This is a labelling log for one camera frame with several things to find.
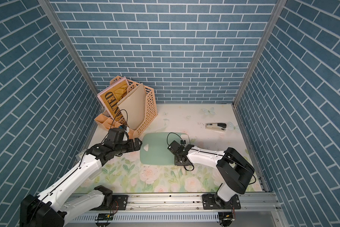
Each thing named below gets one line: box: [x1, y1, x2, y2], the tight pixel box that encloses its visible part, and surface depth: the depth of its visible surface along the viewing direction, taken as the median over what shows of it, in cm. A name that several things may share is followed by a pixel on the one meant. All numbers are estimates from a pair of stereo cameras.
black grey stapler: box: [205, 122, 227, 131], surface depth 105 cm
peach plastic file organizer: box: [93, 113, 128, 131], surface depth 101 cm
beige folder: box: [116, 82, 147, 131], surface depth 93 cm
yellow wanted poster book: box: [97, 76, 129, 121], surface depth 94 cm
